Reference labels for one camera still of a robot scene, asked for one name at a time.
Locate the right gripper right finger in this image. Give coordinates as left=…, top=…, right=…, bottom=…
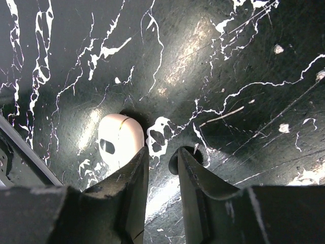
left=177, top=148, right=324, bottom=243

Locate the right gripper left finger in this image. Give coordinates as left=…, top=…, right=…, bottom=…
left=1, top=147, right=149, bottom=243

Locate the small black clip object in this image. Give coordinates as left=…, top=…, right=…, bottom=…
left=168, top=146, right=203, bottom=175

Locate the cream earbud charging case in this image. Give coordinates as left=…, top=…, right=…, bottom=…
left=98, top=114, right=145, bottom=173

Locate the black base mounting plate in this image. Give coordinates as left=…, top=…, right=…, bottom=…
left=1, top=116, right=63, bottom=188

